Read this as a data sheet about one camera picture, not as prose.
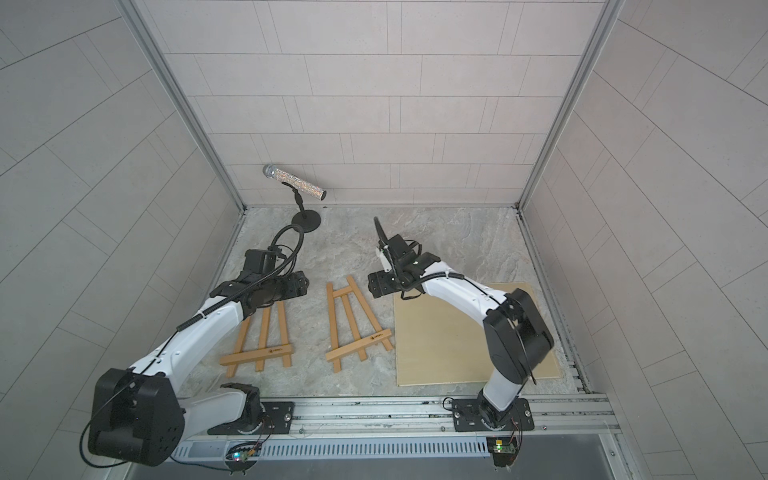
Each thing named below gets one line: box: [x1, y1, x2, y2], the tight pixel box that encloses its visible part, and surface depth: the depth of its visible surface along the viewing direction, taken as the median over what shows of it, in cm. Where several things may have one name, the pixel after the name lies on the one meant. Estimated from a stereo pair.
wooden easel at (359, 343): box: [325, 275, 394, 374], surface depth 86 cm
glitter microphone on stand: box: [263, 164, 327, 233], surface depth 98 cm
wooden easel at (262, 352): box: [220, 300, 294, 378], surface depth 81 cm
